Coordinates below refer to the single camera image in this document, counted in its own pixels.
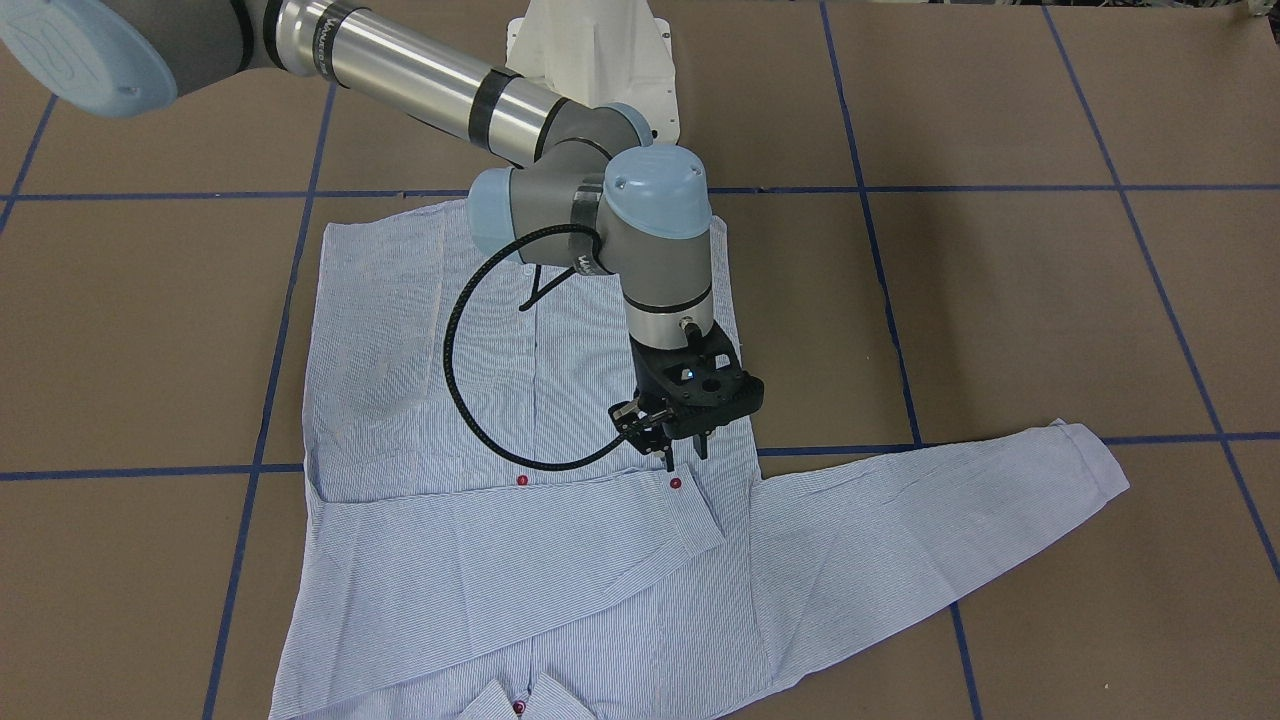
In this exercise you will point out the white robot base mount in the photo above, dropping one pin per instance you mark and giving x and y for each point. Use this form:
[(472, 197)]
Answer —
[(599, 52)]

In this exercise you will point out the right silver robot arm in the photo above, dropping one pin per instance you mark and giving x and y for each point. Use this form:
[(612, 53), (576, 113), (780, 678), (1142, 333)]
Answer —
[(586, 189)]

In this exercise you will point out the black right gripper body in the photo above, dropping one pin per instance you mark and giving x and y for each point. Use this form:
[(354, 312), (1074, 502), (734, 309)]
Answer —
[(646, 383)]

